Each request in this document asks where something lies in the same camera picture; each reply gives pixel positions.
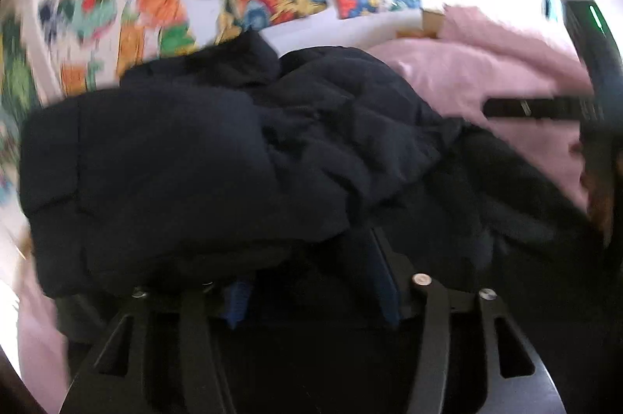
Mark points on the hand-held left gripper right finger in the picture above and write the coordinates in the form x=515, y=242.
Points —
x=385, y=282

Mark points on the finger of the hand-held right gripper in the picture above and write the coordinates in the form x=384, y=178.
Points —
x=530, y=108

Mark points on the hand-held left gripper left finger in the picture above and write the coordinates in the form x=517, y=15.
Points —
x=236, y=301

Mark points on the dark navy puffer jacket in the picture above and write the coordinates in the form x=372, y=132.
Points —
x=194, y=151

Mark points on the wooden bed headboard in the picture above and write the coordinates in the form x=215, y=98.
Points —
x=430, y=22

